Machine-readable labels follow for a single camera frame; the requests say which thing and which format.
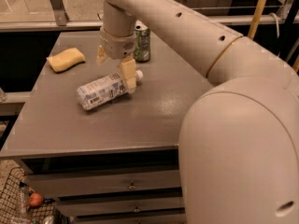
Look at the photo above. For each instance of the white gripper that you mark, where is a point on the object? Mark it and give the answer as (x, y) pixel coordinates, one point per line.
(118, 47)

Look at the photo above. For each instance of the blue label plastic water bottle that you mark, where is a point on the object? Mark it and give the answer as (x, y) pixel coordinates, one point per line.
(101, 91)

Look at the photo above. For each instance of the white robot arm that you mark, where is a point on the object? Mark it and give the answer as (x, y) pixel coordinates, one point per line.
(238, 143)

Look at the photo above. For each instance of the clear bottle in basket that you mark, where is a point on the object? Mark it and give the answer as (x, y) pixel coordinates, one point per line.
(23, 200)

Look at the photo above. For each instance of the green soda can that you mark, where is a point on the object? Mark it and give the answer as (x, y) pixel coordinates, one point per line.
(142, 46)

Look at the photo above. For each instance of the yellow sponge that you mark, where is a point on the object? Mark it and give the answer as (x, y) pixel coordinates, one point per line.
(65, 59)

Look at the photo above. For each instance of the grey drawer cabinet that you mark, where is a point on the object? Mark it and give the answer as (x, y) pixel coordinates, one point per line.
(133, 133)

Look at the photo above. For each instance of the top grey drawer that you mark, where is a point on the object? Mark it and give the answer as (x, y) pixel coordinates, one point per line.
(76, 184)

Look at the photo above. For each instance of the grey drawer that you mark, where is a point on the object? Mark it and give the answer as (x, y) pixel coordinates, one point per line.
(76, 184)
(115, 207)
(152, 219)

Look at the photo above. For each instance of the middle grey drawer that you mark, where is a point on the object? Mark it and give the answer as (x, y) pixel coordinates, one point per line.
(115, 207)

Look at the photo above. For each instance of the red apple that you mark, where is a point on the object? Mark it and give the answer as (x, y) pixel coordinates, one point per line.
(35, 200)

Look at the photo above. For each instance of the bottom grey drawer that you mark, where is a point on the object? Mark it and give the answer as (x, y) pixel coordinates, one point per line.
(152, 219)

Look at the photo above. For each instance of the metal railing frame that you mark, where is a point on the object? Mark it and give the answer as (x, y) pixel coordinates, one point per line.
(46, 15)

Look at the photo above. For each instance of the wooden easel frame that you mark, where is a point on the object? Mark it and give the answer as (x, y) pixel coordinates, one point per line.
(284, 40)

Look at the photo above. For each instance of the black wire basket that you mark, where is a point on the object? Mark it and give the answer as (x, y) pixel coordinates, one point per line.
(14, 204)

